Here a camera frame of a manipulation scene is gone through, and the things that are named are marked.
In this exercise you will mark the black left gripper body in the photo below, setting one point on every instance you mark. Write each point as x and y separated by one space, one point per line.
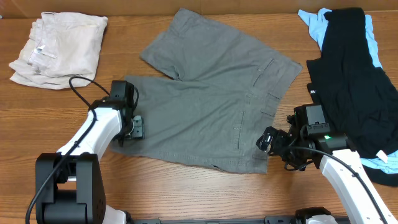
138 129

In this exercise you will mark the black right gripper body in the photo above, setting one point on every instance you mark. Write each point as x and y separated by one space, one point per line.
281 144

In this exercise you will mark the grey shorts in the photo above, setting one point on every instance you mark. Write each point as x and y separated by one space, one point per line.
220 90

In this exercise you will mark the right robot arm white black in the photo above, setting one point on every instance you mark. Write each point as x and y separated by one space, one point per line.
310 140

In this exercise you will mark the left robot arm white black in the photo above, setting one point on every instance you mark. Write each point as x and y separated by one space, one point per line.
68 183

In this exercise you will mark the black garment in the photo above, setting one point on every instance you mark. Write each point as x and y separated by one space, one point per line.
357 97

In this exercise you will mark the folded beige shorts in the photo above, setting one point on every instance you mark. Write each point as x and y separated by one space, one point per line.
60 46

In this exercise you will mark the light blue garment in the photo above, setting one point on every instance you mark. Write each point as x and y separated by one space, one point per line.
317 25

